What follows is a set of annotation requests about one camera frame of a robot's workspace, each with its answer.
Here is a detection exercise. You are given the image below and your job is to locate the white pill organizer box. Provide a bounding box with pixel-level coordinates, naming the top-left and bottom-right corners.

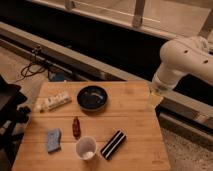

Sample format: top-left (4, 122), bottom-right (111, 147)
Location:
top-left (35, 91), bottom-right (71, 113)

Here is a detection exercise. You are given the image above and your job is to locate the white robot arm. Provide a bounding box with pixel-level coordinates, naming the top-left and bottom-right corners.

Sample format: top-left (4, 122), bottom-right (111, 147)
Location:
top-left (149, 36), bottom-right (213, 108)

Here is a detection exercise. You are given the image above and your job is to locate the black chair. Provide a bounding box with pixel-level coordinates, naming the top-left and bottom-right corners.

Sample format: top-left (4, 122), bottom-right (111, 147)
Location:
top-left (0, 75), bottom-right (31, 164)

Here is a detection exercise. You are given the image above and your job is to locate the white paper cup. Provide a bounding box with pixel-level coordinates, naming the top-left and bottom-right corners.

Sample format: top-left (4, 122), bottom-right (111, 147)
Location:
top-left (75, 136), bottom-right (97, 161)

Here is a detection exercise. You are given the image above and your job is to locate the black white striped block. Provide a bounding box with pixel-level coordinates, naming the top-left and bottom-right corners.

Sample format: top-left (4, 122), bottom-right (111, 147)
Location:
top-left (100, 131), bottom-right (126, 160)

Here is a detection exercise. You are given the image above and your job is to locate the blue object on floor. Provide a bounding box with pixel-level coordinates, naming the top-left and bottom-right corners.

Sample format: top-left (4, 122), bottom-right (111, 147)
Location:
top-left (51, 74), bottom-right (66, 82)

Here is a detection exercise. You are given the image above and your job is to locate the dark ceramic bowl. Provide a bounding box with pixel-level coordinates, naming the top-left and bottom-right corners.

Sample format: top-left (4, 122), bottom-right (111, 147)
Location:
top-left (77, 85), bottom-right (108, 111)

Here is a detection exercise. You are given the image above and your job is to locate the black cable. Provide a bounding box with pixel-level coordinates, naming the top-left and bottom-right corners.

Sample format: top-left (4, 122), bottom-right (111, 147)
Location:
top-left (13, 46), bottom-right (54, 84)

